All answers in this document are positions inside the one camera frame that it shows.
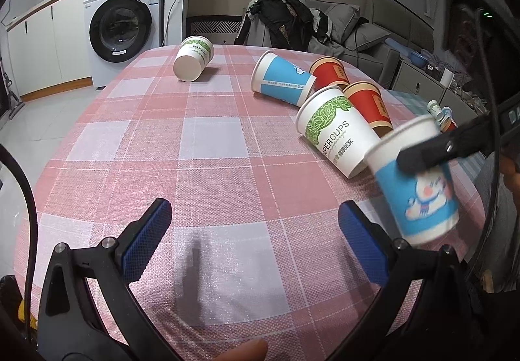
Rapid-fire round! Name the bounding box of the blue white snowman paper cup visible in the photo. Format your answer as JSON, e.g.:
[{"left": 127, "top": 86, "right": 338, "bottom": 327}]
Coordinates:
[{"left": 365, "top": 115, "right": 459, "bottom": 247}]

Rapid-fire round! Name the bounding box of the red paper cup near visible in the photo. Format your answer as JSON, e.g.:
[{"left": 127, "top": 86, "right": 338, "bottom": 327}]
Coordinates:
[{"left": 343, "top": 81, "right": 393, "bottom": 137}]

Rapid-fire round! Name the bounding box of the red paper cup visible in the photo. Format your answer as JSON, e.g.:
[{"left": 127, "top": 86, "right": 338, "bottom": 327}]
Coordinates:
[
  {"left": 309, "top": 57, "right": 349, "bottom": 90},
  {"left": 343, "top": 81, "right": 393, "bottom": 137}
]

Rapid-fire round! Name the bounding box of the white green leaf paper cup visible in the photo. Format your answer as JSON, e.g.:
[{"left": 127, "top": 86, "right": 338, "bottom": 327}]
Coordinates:
[{"left": 295, "top": 85, "right": 380, "bottom": 179}]

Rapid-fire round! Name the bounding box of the red paper cup far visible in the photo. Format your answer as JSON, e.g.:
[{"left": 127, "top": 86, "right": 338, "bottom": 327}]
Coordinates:
[{"left": 309, "top": 57, "right": 349, "bottom": 90}]

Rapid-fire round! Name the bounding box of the blue white paper cup lying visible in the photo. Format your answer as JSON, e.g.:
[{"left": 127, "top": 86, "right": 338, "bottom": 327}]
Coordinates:
[{"left": 251, "top": 50, "right": 316, "bottom": 107}]

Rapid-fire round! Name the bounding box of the white green paper cup far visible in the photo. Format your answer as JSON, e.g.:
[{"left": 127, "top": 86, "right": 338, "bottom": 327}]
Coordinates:
[{"left": 173, "top": 35, "right": 214, "bottom": 82}]

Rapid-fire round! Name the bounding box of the fingertip at bottom edge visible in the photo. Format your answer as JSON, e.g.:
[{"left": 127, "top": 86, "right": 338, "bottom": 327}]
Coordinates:
[{"left": 213, "top": 338, "right": 268, "bottom": 361}]

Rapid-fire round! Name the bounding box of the white low side cabinet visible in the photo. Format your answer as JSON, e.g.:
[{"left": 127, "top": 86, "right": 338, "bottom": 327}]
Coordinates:
[{"left": 392, "top": 58, "right": 478, "bottom": 124}]

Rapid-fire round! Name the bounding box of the pink plaid tablecloth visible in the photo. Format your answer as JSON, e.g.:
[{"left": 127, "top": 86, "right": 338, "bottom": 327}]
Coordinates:
[{"left": 32, "top": 46, "right": 390, "bottom": 360}]

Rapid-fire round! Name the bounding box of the grey sofa cushion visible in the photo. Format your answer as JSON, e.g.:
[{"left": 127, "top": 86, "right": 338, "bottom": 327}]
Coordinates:
[{"left": 344, "top": 23, "right": 390, "bottom": 52}]

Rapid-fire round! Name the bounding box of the grey sofa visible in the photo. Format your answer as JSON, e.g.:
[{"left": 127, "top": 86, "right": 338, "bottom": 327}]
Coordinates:
[{"left": 306, "top": 0, "right": 399, "bottom": 88}]

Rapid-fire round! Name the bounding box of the pile of dark clothes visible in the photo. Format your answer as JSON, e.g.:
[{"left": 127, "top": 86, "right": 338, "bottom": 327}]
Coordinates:
[{"left": 234, "top": 0, "right": 333, "bottom": 51}]

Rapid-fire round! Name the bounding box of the white kitchen cabinet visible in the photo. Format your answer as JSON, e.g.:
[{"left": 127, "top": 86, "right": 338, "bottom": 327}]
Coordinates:
[{"left": 7, "top": 0, "right": 93, "bottom": 100}]

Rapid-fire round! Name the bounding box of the white front-load washing machine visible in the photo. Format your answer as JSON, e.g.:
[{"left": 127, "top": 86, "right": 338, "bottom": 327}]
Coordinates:
[{"left": 84, "top": 0, "right": 164, "bottom": 89}]

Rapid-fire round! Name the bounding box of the black cable left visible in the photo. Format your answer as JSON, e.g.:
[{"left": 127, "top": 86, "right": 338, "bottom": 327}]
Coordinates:
[{"left": 0, "top": 143, "right": 39, "bottom": 342}]

